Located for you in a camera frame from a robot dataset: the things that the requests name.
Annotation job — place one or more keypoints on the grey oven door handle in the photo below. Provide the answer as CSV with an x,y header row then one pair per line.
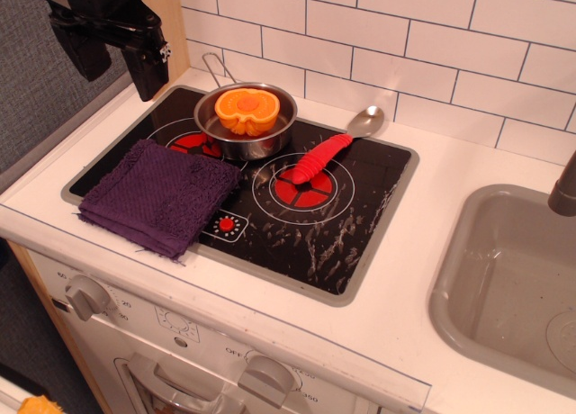
x,y
177,388

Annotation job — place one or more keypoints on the purple folded towel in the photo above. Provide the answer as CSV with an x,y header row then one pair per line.
x,y
158,198

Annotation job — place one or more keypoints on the small steel pot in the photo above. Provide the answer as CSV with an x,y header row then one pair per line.
x,y
244,147

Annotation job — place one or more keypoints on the black toy stovetop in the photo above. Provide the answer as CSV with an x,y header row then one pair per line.
x,y
317,238

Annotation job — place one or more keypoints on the grey toy sink basin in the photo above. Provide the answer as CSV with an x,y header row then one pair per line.
x,y
505,292

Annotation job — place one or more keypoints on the grey left timer knob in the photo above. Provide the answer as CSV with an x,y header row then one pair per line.
x,y
86,296

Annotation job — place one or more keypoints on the red handled metal spoon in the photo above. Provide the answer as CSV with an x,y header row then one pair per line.
x,y
363,125

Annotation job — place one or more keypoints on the orange toy pumpkin half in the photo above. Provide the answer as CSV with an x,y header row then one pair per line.
x,y
247,111

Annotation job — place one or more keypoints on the red stove button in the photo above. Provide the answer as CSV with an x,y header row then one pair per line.
x,y
227,224

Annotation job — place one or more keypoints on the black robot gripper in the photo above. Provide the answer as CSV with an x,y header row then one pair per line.
x,y
146,54

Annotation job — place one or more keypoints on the grey oven temperature knob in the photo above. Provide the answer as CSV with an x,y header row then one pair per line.
x,y
267,379

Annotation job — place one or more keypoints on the orange object bottom corner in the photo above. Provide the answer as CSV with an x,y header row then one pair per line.
x,y
39,405

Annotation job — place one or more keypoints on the grey faucet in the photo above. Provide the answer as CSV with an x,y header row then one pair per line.
x,y
562,199

